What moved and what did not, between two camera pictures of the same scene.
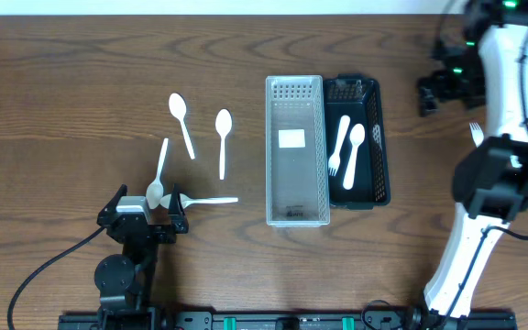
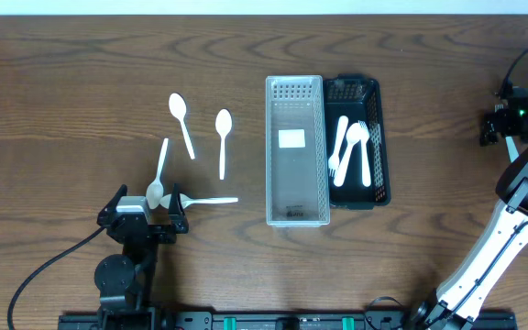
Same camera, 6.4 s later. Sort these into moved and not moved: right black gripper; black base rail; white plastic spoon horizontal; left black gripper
Moved: right black gripper
Not moved: left black gripper; black base rail; white plastic spoon horizontal
